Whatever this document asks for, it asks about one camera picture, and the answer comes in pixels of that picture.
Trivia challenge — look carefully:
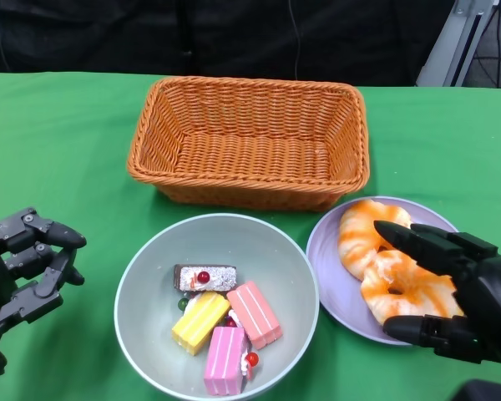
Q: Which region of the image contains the looped black cable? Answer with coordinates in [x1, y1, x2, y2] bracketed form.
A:
[473, 0, 501, 89]

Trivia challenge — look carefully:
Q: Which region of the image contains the lavender plate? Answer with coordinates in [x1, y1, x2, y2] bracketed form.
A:
[306, 195, 464, 347]

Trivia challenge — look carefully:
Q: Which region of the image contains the orange ring doughnut bread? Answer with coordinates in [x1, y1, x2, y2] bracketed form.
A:
[361, 249, 464, 327]

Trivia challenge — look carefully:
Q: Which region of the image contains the black backdrop curtain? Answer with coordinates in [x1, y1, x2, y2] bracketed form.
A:
[0, 0, 460, 79]

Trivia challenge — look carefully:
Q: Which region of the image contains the orange wicker basket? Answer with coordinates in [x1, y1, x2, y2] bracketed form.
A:
[126, 76, 369, 213]

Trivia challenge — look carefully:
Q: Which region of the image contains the magenta pink cake with cherry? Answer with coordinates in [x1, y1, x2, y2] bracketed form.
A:
[203, 326, 260, 396]

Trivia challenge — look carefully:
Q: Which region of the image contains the grey aluminium frame post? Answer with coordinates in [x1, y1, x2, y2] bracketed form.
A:
[417, 0, 501, 88]

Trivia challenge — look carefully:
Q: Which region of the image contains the salmon pink striped cake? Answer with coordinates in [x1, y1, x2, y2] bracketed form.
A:
[226, 280, 284, 351]

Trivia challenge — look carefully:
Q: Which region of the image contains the yellow striped cake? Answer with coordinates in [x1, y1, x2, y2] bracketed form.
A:
[171, 291, 231, 357]

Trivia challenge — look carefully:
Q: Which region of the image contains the pale green bowl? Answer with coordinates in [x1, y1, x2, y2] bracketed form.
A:
[114, 212, 321, 398]

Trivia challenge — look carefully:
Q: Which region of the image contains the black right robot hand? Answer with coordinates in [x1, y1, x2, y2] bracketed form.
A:
[373, 220, 501, 375]

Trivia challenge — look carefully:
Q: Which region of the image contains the chocolate cake with cherry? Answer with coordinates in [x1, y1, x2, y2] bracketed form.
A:
[173, 263, 238, 292]

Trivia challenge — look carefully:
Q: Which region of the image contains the twisted orange bread bun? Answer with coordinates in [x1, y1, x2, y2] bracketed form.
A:
[337, 199, 414, 282]

